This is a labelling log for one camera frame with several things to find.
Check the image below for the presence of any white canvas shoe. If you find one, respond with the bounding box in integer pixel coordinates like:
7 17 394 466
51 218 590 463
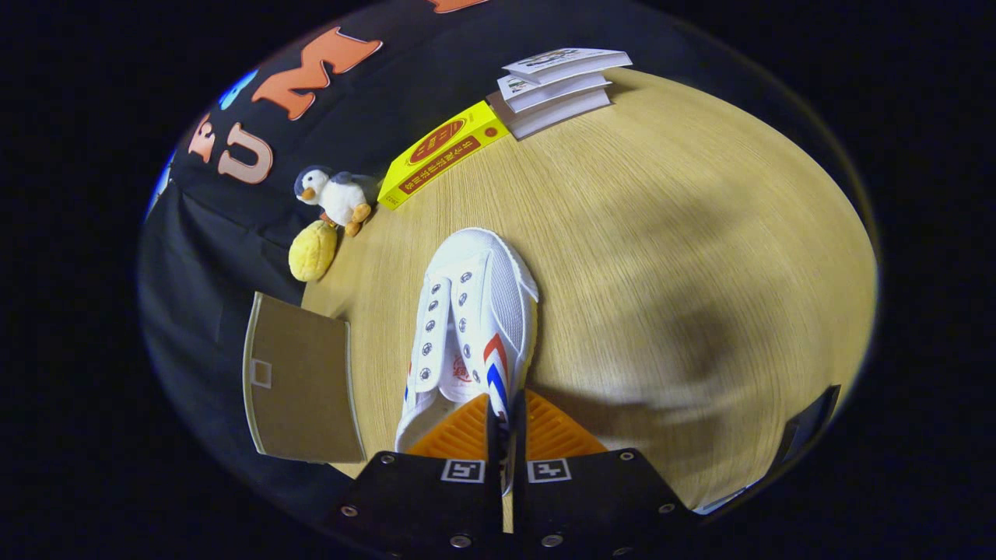
395 227 540 495

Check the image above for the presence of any penguin plush toy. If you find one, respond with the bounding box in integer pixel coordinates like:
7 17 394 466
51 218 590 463
293 166 381 238

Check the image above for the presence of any dark flat object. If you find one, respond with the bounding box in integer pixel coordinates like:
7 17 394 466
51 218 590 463
778 383 843 467

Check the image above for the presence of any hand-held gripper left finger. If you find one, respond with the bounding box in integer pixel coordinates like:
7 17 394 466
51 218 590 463
333 393 505 560

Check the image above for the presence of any white paperback book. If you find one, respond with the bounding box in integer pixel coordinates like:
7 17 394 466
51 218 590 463
498 70 612 114
502 48 633 86

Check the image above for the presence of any brown cover book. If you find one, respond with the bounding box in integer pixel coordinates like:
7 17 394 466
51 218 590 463
486 87 614 141

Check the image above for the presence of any yellow book red circle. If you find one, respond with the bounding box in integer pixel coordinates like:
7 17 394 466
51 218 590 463
377 100 510 211

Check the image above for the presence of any yellow plush ball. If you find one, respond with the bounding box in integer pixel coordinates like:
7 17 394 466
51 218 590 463
288 219 340 283

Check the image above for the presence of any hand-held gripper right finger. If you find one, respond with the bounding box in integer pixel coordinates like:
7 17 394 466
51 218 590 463
512 389 699 560

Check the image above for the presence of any beige fabric storage box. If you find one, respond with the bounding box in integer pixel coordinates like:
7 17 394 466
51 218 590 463
243 292 368 465

